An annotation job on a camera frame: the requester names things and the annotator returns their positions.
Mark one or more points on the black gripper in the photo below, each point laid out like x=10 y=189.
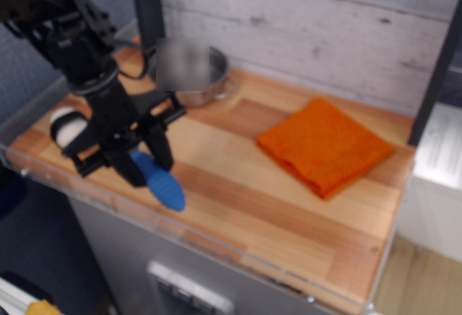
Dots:
x=119 y=123

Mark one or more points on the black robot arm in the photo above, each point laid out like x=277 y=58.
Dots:
x=77 y=38

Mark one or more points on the white black plush ball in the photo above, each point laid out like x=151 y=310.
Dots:
x=66 y=124

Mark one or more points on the stainless steel pot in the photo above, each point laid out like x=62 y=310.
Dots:
x=192 y=72

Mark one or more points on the grey toy fridge cabinet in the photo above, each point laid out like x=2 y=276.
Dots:
x=123 y=248

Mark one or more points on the silver dispenser button panel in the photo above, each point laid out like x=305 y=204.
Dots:
x=192 y=293

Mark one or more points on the yellow object bottom left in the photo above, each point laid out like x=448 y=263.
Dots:
x=42 y=307

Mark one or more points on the orange folded cloth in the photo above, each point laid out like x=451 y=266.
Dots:
x=324 y=148

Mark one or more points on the white grooved side cabinet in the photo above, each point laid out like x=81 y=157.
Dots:
x=430 y=215

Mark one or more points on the black left vertical post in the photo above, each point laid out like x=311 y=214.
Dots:
x=150 y=21

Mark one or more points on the black vertical post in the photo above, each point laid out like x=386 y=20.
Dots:
x=447 y=52
x=150 y=21

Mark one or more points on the clear acrylic guard rail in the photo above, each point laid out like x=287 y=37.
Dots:
x=239 y=202

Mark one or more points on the black right vertical post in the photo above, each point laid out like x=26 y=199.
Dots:
x=447 y=52

